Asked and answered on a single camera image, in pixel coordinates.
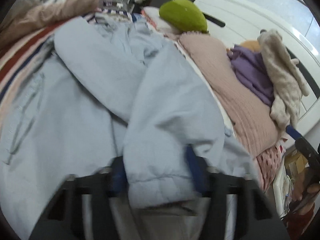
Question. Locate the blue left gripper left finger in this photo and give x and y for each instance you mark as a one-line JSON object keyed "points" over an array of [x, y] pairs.
{"points": [[118, 180]]}

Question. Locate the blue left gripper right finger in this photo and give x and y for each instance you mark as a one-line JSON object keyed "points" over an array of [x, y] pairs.
{"points": [[198, 170]]}

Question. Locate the light blue jacket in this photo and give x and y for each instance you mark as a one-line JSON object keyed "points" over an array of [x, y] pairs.
{"points": [[115, 89]]}

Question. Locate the beige fleece garment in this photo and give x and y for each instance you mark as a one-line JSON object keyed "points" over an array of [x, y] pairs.
{"points": [[289, 84]]}

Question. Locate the white headboard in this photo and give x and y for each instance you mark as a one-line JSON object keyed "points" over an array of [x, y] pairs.
{"points": [[244, 23]]}

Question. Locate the pink knitted blanket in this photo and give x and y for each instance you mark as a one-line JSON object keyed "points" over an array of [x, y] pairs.
{"points": [[44, 15]]}

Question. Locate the purple garment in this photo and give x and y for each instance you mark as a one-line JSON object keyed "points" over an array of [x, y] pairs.
{"points": [[250, 70]]}

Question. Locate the green plush pillow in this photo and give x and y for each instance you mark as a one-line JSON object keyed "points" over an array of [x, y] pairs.
{"points": [[184, 15]]}

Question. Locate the striped bed sheet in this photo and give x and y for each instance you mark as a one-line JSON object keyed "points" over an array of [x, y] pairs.
{"points": [[20, 60]]}

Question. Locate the red sweater forearm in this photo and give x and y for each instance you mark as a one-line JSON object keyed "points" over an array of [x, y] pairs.
{"points": [[296, 223]]}

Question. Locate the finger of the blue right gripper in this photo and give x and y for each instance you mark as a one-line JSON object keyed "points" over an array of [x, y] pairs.
{"points": [[292, 132]]}

